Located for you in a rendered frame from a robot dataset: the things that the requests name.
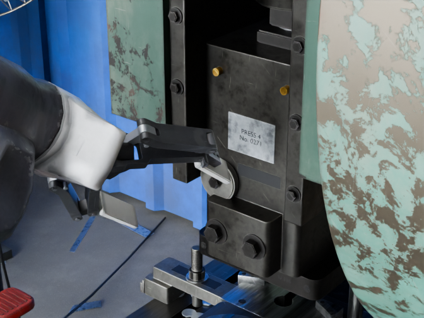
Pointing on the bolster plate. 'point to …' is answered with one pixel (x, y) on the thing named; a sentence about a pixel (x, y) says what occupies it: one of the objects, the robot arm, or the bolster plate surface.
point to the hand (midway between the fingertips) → (174, 193)
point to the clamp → (184, 281)
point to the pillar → (354, 306)
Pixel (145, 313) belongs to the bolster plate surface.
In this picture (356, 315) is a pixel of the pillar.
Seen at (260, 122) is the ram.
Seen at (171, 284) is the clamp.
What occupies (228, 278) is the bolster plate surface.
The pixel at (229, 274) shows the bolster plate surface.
